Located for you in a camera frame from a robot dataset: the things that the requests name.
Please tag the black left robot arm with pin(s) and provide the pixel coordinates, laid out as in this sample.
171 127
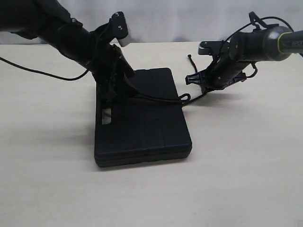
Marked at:
52 23

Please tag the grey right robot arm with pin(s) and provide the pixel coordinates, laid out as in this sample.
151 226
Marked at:
244 49

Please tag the black plastic carrying case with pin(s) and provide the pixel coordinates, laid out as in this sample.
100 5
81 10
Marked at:
140 131

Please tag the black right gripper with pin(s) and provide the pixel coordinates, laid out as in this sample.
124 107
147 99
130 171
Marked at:
220 75

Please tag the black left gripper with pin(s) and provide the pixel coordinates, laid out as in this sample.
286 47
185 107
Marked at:
111 72

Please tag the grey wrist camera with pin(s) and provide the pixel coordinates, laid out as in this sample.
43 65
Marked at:
211 48
120 29

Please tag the white backdrop curtain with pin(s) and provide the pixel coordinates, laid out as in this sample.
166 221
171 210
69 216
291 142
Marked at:
183 20

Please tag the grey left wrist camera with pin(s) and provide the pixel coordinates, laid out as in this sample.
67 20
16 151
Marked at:
120 29

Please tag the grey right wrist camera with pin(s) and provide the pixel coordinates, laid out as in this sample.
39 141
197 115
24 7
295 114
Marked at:
211 48

